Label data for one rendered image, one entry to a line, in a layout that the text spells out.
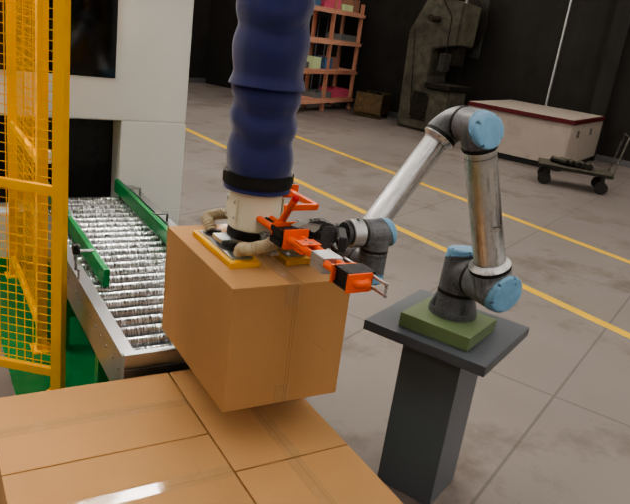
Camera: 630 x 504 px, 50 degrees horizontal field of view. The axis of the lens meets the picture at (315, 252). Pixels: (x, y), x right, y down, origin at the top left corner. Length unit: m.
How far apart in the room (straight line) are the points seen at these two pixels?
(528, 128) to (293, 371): 10.36
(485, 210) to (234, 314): 0.93
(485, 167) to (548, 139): 9.83
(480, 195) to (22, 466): 1.61
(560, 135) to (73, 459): 10.71
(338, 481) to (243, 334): 0.52
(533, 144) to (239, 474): 10.57
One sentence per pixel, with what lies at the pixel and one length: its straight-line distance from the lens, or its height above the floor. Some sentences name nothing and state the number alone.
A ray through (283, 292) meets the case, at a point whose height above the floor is 1.05.
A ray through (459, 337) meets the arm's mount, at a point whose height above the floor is 0.79.
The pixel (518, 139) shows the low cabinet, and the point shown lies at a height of 0.39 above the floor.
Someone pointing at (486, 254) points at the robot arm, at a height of 1.13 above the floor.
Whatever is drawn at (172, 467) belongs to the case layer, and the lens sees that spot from 2.07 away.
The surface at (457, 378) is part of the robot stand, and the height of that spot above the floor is 0.60.
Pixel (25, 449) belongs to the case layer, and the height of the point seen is 0.54.
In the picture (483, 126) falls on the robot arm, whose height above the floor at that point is 1.57.
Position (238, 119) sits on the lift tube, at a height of 1.50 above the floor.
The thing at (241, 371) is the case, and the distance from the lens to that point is 2.02.
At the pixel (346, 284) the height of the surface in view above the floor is 1.21.
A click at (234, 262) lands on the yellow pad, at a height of 1.09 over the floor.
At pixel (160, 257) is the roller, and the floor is 0.53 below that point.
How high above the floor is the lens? 1.80
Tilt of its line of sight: 19 degrees down
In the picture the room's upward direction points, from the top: 8 degrees clockwise
